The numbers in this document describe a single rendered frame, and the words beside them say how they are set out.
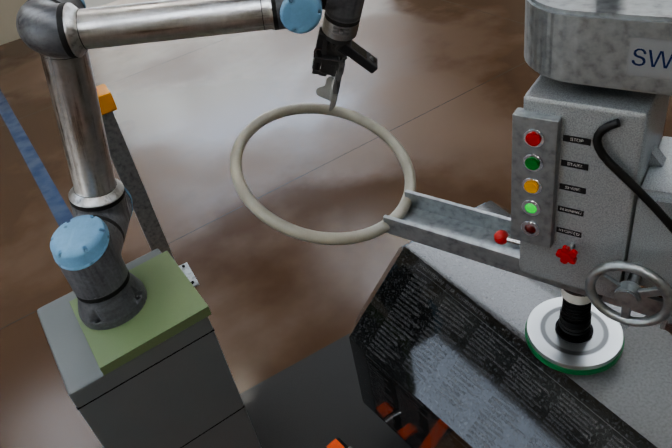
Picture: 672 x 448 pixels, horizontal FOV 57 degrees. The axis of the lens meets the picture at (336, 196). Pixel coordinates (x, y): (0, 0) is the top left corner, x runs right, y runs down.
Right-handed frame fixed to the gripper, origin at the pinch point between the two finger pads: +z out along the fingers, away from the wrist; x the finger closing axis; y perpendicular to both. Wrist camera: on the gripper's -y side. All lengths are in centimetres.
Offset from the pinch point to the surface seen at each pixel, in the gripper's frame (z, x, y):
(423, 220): 4.9, 36.8, -25.1
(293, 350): 135, 9, -7
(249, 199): 4.8, 38.2, 18.2
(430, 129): 145, -159, -82
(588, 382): 12, 72, -64
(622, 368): 9, 69, -72
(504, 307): 21, 49, -51
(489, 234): -1, 43, -39
